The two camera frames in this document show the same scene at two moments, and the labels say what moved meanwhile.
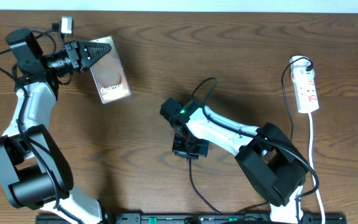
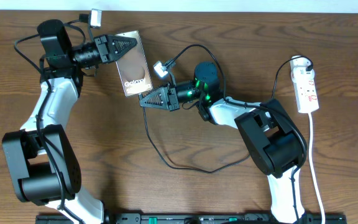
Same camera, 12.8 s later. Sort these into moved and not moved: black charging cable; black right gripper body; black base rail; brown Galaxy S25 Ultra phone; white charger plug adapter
Moved: black right gripper body; black charging cable; brown Galaxy S25 Ultra phone
Not moved: white charger plug adapter; black base rail
